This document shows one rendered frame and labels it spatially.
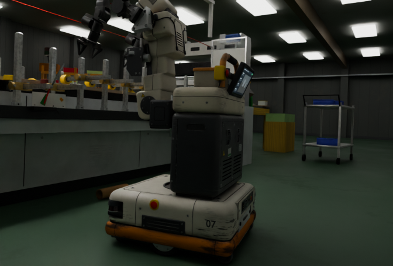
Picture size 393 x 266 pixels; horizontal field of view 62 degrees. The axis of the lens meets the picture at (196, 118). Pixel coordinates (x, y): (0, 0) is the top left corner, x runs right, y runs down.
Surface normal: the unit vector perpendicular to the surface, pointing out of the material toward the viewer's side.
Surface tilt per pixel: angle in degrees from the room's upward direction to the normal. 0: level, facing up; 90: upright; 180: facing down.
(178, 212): 90
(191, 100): 90
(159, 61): 90
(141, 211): 90
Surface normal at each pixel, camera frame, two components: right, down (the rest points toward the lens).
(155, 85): -0.36, -0.01
